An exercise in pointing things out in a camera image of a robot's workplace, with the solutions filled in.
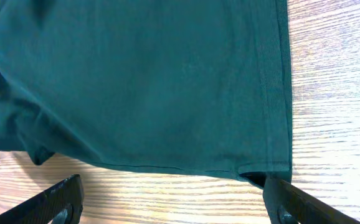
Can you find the black t-shirt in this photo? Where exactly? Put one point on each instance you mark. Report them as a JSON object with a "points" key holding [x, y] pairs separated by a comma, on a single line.
{"points": [[171, 87]]}

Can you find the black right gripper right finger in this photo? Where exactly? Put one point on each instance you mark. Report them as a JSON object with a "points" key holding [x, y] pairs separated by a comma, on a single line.
{"points": [[286, 204]]}

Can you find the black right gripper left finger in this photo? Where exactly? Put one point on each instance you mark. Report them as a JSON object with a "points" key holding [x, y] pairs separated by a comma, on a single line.
{"points": [[60, 203]]}

